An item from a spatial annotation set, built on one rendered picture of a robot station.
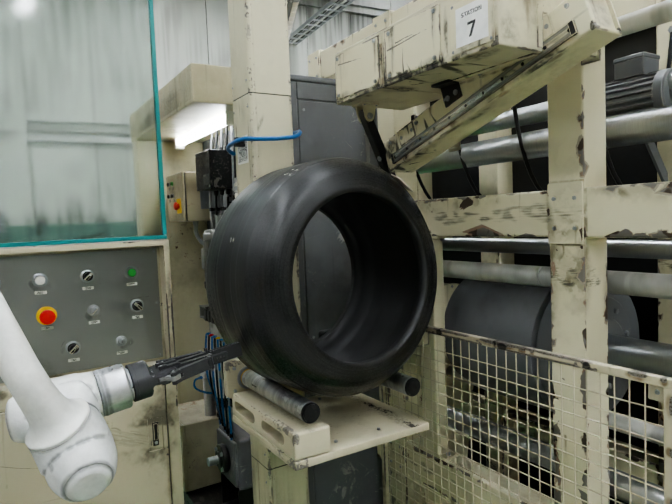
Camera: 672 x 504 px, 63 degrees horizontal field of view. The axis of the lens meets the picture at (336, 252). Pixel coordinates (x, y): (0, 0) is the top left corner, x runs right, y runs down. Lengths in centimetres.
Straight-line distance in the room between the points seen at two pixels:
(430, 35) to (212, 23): 989
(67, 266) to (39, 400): 80
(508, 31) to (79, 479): 110
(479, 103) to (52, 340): 130
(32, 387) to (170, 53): 998
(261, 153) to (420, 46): 50
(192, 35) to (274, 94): 941
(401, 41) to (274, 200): 52
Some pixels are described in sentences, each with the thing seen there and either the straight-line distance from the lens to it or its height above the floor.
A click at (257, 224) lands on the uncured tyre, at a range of 114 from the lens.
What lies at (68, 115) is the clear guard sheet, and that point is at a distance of 172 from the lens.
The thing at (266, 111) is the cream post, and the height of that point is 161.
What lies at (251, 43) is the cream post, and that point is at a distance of 158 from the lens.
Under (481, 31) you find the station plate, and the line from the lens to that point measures 123.
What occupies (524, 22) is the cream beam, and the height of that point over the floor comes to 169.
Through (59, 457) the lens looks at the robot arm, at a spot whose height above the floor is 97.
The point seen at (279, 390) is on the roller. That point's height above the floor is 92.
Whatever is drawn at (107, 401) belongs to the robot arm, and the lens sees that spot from 114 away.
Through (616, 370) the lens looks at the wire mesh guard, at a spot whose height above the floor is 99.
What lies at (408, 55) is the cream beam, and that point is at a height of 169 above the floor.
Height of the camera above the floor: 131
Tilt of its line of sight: 4 degrees down
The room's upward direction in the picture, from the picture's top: 2 degrees counter-clockwise
